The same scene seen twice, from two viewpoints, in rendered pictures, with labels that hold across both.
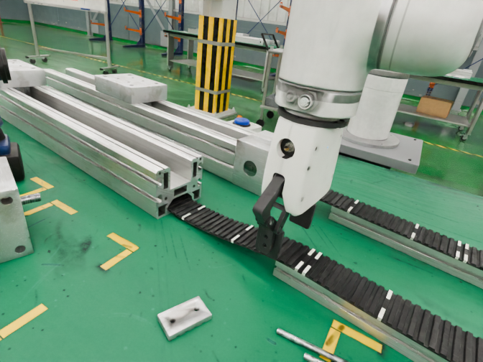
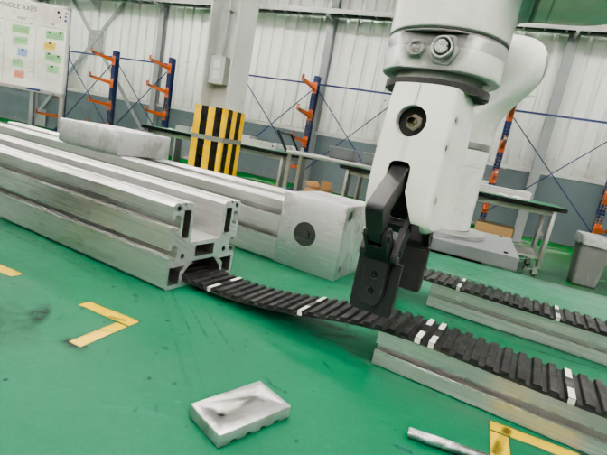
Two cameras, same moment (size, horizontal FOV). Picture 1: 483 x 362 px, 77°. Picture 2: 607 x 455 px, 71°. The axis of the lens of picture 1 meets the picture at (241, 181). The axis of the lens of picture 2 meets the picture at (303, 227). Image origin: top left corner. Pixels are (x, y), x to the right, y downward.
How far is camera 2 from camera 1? 14 cm
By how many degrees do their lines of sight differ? 17
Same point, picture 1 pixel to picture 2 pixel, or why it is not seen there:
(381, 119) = (461, 202)
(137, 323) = (151, 422)
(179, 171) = (200, 224)
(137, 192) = (134, 246)
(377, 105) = not seen: hidden behind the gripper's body
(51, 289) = not seen: outside the picture
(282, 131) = (405, 97)
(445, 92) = (501, 219)
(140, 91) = (132, 139)
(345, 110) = (493, 68)
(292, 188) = (423, 180)
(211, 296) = (280, 387)
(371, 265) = not seen: hidden behind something
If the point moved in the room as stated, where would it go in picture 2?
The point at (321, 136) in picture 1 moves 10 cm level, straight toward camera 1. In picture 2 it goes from (462, 104) to (507, 76)
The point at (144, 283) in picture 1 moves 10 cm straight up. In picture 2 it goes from (154, 366) to (173, 218)
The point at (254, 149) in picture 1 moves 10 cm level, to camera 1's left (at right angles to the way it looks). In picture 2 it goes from (312, 202) to (232, 189)
